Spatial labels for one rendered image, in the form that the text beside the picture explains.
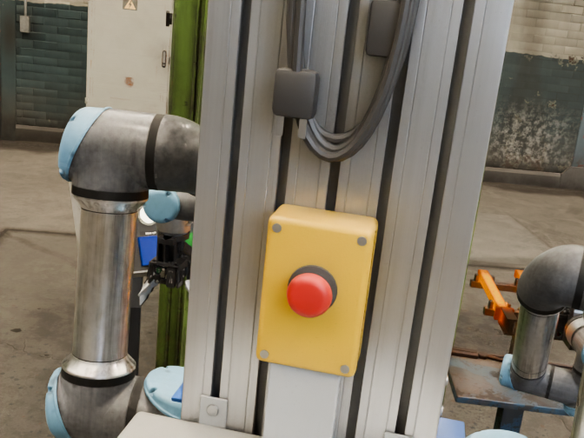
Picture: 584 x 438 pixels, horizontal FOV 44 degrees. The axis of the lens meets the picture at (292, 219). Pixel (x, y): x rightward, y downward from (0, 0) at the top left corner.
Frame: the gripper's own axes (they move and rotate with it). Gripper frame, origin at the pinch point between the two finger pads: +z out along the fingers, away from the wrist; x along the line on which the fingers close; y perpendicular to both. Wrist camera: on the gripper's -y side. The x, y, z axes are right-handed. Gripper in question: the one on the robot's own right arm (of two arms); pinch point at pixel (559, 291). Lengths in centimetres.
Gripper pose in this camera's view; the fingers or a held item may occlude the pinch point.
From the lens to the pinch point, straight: 194.8
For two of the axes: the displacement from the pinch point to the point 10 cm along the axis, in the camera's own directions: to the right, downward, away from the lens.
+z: 0.7, -2.7, 9.6
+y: -1.0, 9.6, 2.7
